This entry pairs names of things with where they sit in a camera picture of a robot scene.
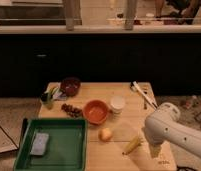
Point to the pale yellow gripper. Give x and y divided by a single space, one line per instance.
155 150

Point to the yellow banana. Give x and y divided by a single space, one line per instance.
133 144

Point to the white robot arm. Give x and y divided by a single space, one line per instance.
162 125

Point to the orange red bowl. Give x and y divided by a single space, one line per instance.
96 112

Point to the dark maroon bowl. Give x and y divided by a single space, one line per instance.
70 86

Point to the yellow round fruit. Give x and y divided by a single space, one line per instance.
105 134

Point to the white cup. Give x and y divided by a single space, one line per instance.
117 104

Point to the dark grape bunch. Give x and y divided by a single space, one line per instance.
71 110

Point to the green plastic tray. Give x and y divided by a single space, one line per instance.
65 149

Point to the grey sponge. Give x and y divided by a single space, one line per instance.
39 144

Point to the green toy vegetable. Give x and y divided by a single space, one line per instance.
46 98

